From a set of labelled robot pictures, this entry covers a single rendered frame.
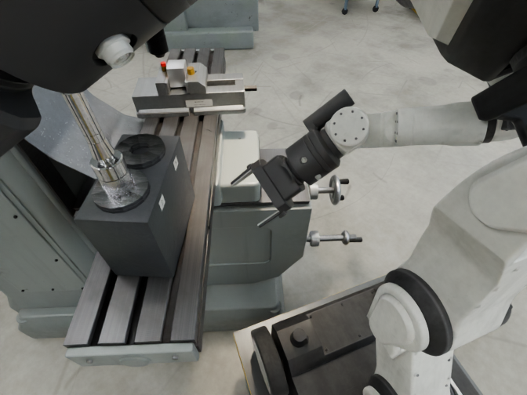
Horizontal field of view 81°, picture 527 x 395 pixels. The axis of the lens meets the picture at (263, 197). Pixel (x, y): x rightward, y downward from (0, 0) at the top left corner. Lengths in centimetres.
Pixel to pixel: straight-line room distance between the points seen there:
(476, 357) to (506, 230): 150
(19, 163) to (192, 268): 57
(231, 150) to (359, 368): 77
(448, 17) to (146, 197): 46
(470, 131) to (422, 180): 183
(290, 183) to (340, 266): 124
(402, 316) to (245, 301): 98
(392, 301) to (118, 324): 48
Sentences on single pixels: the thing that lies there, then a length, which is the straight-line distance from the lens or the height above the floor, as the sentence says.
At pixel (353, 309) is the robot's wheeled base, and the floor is 59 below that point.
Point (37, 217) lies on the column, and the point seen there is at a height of 80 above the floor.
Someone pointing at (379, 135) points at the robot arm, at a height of 117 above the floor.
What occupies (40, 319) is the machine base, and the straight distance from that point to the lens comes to 173.
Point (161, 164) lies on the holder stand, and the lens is 60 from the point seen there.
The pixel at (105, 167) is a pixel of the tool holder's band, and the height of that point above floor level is 122.
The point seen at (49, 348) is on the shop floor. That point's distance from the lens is 187.
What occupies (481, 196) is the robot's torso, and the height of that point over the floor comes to 130.
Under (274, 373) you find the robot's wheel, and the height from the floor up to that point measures 58.
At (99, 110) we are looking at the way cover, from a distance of 118.
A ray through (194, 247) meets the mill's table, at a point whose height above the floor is 96.
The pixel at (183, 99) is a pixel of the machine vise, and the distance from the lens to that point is 104.
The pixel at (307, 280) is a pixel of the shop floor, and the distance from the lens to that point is 172.
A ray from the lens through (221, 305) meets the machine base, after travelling 145.
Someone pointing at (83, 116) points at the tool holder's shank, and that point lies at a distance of 47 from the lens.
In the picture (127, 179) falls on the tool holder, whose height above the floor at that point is 119.
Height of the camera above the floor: 153
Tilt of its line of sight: 49 degrees down
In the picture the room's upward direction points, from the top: straight up
